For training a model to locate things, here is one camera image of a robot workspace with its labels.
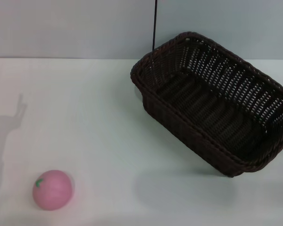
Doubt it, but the pink toy peach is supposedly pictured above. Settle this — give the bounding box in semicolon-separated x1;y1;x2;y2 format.
32;169;75;211

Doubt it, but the dark brown woven basket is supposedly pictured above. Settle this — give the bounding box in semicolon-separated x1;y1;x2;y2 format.
130;31;283;178

